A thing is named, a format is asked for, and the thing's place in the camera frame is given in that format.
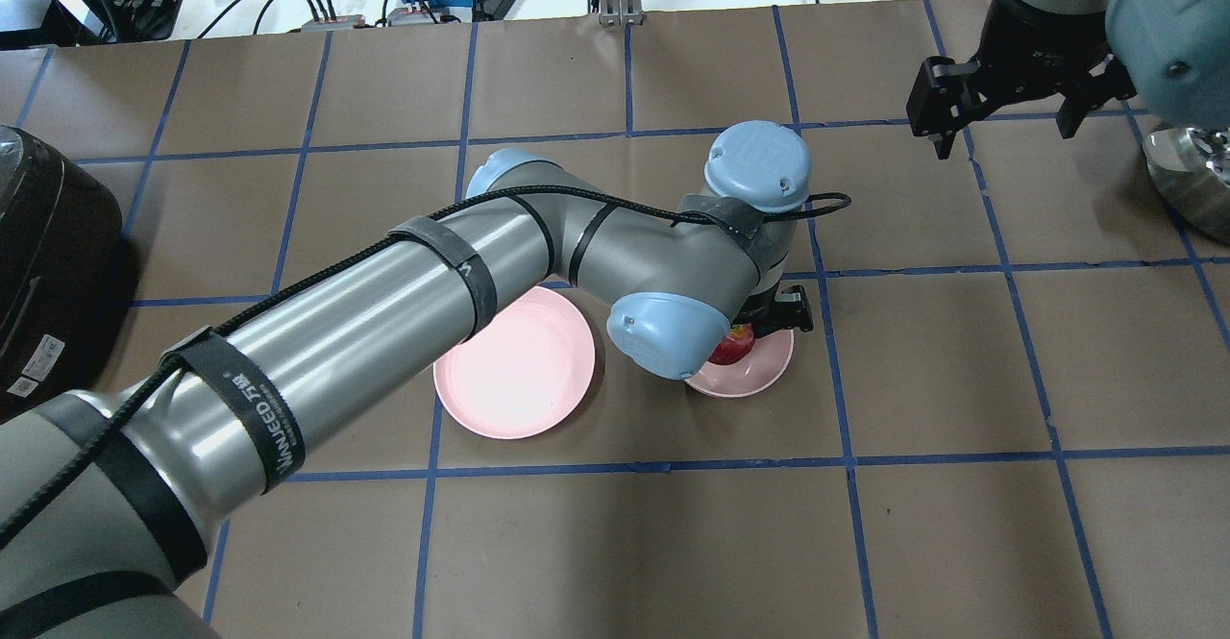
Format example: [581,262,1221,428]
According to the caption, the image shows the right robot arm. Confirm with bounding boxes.
[907,0,1229,161]

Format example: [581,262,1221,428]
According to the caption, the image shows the black rice cooker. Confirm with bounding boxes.
[1,124,122,423]

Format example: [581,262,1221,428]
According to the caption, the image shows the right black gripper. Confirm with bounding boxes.
[905,0,1137,160]

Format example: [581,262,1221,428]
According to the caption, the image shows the steel steamer pot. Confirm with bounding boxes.
[1143,124,1229,245]

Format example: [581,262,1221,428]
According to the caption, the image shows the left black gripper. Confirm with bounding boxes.
[736,281,814,338]

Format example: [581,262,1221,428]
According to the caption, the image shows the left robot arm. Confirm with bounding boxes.
[2,119,812,638]

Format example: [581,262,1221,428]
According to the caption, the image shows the red yellow apple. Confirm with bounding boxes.
[707,324,756,366]

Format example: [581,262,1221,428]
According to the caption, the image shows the pink bowl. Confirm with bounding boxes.
[685,331,795,399]

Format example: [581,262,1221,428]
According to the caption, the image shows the pink plate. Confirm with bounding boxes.
[431,288,597,439]

